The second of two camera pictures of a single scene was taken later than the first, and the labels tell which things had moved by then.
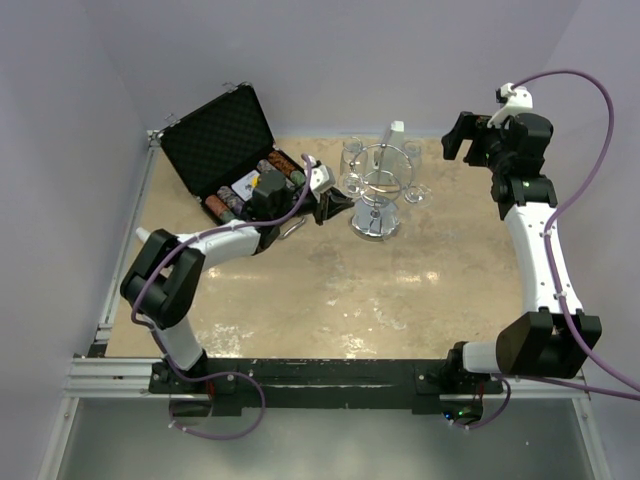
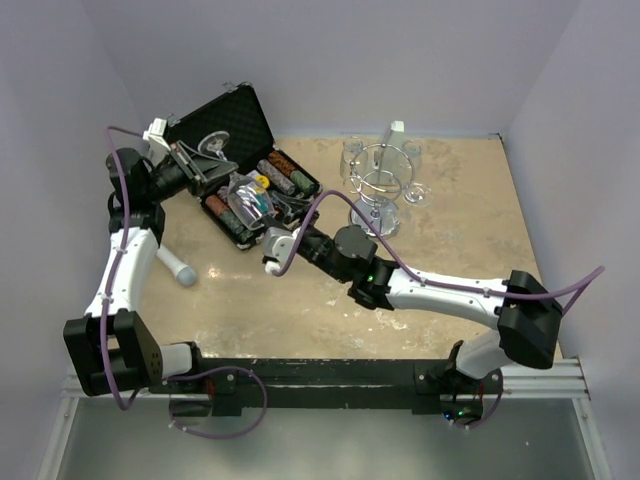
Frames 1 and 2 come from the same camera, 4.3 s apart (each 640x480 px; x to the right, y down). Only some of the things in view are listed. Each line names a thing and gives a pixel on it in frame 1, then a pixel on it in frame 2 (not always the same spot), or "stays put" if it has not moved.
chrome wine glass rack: (384, 174) stays put
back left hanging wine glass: (354, 156) stays put
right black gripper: (470, 127) → (294, 208)
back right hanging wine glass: (413, 150) stays put
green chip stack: (297, 177) stays put
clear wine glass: (354, 184) → (248, 200)
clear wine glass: (418, 195) stays put
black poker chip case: (220, 144) stays put
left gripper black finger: (337, 202) → (193, 154)
